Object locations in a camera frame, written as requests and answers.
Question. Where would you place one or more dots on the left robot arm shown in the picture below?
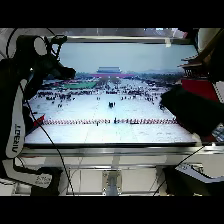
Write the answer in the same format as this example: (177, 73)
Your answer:
(16, 128)

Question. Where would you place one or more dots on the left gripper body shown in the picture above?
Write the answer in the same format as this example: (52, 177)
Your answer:
(63, 72)

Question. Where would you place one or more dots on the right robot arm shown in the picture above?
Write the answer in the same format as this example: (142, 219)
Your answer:
(181, 183)

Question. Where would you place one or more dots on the dark blue pants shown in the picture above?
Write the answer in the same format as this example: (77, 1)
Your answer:
(193, 111)

